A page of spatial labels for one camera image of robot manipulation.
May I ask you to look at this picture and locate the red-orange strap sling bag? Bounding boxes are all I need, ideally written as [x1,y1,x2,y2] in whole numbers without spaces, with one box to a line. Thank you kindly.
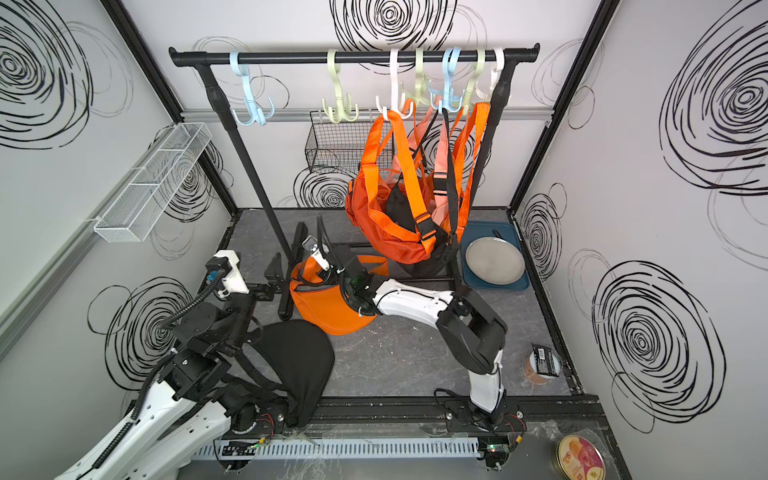
[345,110,441,265]

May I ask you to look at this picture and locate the black crescent shoulder bag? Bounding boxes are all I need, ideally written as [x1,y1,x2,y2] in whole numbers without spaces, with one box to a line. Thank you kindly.
[381,110,459,277]

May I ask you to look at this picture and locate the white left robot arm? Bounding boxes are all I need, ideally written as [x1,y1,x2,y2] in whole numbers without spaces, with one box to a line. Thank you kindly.
[61,250,292,479]

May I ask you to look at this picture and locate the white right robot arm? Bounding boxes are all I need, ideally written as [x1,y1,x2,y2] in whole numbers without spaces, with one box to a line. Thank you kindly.
[305,217,507,414]

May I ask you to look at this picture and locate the left light green hook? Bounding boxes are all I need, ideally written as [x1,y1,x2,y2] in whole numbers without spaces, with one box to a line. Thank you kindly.
[322,49,359,124]

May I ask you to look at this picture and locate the leftmost light blue hook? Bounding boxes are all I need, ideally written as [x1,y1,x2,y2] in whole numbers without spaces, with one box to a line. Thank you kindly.
[229,51,275,126]

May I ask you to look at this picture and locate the middle light green hook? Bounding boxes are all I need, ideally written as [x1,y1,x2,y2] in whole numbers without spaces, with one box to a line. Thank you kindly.
[403,48,431,107]

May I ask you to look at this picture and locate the middle white hook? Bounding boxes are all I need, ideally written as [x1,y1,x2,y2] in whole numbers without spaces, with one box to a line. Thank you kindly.
[375,48,414,119]

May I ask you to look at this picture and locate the light blue swivel hook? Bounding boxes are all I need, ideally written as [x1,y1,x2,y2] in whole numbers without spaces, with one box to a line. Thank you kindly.
[442,47,462,112]

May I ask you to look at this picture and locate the light green swivel hook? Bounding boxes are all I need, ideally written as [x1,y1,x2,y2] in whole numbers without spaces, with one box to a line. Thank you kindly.
[461,48,486,115]

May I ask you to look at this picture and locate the white swivel hook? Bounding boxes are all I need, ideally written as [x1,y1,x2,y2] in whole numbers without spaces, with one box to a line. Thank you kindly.
[475,48,506,102]

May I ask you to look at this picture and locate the teal tray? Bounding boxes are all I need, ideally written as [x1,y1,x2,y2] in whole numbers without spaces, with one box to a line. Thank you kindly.
[460,221,530,291]

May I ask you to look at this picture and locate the white plate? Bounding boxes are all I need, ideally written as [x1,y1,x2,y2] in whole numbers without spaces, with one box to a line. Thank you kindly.
[465,237,525,286]

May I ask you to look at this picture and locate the dark grey clothes rack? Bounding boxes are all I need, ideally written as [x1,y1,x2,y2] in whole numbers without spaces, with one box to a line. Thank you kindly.
[168,43,541,320]

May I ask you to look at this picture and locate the round printed tin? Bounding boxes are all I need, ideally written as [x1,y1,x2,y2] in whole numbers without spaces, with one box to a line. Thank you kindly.
[553,434,607,480]

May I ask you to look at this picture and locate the black corrugated left cable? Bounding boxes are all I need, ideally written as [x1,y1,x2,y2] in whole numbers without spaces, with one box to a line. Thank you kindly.
[157,281,220,331]

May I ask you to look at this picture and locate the black orange strap bag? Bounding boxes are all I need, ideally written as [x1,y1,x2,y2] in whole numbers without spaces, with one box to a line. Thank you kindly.
[235,319,335,428]

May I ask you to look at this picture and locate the black wire basket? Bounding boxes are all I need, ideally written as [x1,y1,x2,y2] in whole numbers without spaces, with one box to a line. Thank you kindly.
[304,111,375,177]

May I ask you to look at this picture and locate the white wire basket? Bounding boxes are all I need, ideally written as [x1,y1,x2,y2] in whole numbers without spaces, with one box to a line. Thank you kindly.
[93,122,211,243]

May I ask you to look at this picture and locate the white slotted cable duct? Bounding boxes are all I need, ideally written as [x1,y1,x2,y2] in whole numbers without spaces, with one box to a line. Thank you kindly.
[192,437,481,461]

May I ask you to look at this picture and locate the aluminium wall rail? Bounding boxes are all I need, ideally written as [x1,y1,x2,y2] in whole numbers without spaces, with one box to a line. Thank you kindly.
[181,106,554,123]

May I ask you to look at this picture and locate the right black frame post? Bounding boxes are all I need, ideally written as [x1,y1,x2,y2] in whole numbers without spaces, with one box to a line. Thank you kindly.
[507,0,620,214]

